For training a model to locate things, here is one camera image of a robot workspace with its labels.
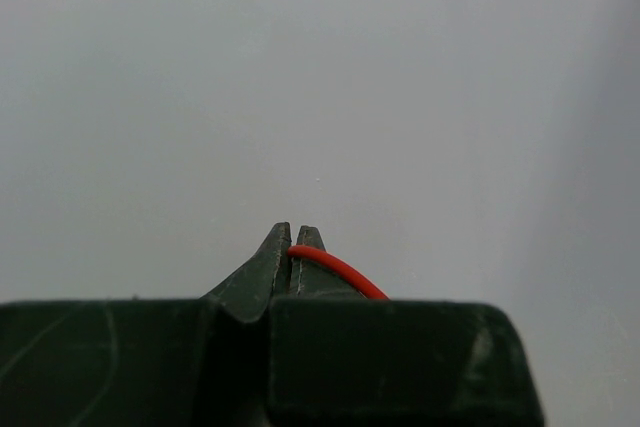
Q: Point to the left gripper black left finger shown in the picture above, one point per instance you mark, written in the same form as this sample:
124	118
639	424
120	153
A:
145	362

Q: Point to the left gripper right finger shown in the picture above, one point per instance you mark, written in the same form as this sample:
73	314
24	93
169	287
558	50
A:
340	356

